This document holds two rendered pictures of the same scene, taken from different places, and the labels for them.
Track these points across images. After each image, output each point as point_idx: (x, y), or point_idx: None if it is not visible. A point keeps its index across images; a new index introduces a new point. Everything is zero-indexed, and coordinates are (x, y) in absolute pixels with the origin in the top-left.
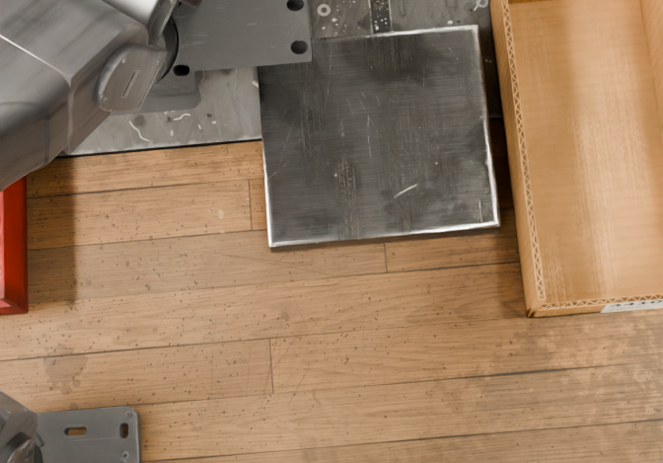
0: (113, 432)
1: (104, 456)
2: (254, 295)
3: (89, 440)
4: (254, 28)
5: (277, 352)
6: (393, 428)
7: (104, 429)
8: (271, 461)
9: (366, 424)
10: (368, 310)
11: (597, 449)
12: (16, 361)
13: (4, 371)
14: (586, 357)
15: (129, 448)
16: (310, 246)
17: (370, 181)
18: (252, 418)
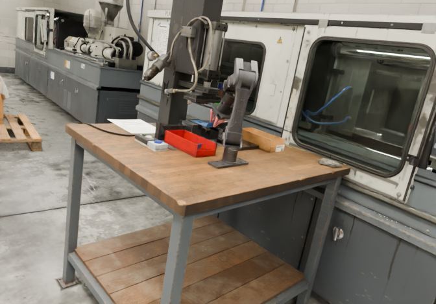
0: (239, 159)
1: (240, 160)
2: (239, 153)
3: (237, 159)
4: None
5: (248, 155)
6: (267, 158)
7: (237, 159)
8: (258, 161)
9: (264, 158)
10: (253, 153)
11: (288, 157)
12: (218, 158)
13: (218, 159)
14: (278, 153)
15: (242, 159)
16: (241, 148)
17: (242, 144)
18: (252, 159)
